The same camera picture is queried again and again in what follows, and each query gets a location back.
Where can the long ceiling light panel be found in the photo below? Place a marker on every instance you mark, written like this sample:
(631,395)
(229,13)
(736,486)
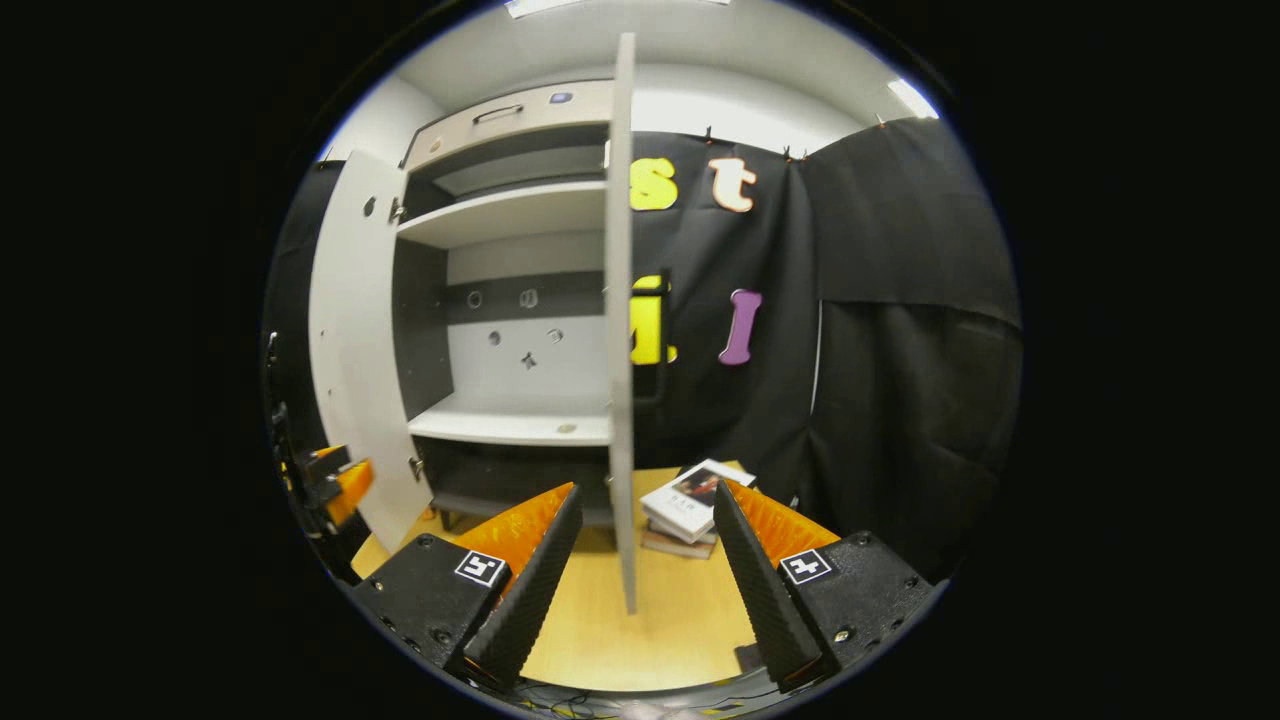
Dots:
(540,6)

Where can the grey cabinet with shelves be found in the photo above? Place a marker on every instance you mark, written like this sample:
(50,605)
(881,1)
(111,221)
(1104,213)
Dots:
(500,215)

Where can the small ceiling light panel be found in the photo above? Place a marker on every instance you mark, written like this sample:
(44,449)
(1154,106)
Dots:
(913,98)

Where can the grey cabinet drawer front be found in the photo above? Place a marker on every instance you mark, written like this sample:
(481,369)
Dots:
(540,125)

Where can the dark cover book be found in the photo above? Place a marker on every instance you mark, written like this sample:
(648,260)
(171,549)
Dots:
(675,547)

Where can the white cover book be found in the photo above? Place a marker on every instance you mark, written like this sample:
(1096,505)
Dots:
(685,505)

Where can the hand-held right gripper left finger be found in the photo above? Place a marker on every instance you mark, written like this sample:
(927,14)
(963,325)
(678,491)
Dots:
(530,600)

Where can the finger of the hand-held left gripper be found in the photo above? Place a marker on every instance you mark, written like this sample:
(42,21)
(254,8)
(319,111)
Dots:
(350,490)
(330,456)

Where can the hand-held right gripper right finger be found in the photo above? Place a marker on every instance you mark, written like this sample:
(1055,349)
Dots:
(765,600)

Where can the grey cabinet door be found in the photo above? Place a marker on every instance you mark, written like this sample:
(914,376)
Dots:
(620,300)
(355,350)

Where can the black backdrop cloth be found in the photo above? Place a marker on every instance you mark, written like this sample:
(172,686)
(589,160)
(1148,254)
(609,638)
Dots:
(900,400)

